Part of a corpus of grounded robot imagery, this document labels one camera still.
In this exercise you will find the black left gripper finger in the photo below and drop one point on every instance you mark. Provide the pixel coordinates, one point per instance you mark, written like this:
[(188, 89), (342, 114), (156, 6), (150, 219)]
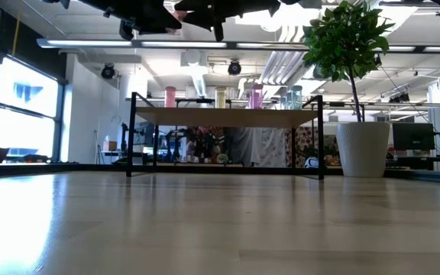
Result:
[(126, 30), (155, 17)]

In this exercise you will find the yellow pill bottle white cap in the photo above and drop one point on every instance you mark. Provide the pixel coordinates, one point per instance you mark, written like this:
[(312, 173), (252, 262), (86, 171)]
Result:
[(220, 98)]

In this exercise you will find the long linear ceiling light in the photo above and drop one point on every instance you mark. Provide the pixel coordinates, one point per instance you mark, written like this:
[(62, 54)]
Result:
[(208, 44)]

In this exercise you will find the black ceiling spotlight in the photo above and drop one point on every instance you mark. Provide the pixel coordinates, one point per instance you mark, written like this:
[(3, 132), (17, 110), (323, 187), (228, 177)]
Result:
[(234, 68), (107, 72)]

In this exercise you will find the green leafy plant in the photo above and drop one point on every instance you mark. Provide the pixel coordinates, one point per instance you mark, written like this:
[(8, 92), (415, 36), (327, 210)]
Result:
[(342, 38)]

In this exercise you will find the grey hanging cloth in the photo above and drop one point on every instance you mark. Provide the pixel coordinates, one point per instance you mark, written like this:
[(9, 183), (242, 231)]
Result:
[(243, 145)]

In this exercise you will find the person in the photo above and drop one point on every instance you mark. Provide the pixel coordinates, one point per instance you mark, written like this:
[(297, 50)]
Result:
[(204, 147)]

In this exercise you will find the small cardboard box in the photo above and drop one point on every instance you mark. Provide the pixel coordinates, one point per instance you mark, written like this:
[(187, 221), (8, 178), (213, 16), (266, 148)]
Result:
[(110, 146)]

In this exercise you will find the small green round object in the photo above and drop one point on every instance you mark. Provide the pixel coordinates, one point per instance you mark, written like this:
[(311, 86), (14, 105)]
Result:
[(222, 158)]

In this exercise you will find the white hanging cloth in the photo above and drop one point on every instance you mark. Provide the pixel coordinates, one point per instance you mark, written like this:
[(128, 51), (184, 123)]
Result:
[(271, 147)]

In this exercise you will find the patterned hanging cloth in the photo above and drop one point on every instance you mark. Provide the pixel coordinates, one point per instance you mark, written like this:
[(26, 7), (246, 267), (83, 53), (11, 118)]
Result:
[(302, 145)]

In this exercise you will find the white round object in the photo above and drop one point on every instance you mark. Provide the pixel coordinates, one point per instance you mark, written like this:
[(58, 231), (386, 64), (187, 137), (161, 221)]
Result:
[(311, 163)]

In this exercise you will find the white plant pot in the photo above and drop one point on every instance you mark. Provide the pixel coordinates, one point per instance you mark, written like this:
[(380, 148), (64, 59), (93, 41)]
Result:
[(362, 149)]

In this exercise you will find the black computer monitor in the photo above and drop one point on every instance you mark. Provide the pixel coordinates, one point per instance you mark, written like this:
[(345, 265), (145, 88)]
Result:
[(413, 136)]

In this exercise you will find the white ceiling air duct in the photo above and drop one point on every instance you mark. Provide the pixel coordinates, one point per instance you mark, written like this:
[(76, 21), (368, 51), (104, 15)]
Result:
[(197, 72)]

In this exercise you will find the wooden shelf black metal frame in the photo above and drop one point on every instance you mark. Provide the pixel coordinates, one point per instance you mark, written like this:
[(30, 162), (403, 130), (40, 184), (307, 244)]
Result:
[(224, 117)]

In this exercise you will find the black aluminium table frame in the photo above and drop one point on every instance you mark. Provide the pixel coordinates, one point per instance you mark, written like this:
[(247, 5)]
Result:
[(109, 167)]

